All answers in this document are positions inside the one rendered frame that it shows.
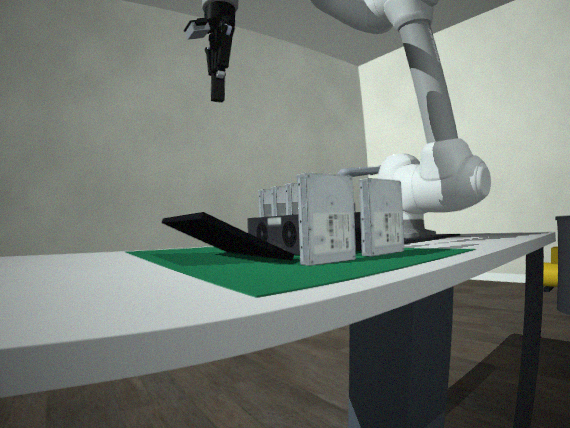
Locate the green bench mat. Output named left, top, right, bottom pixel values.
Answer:
left=126, top=247, right=474, bottom=298

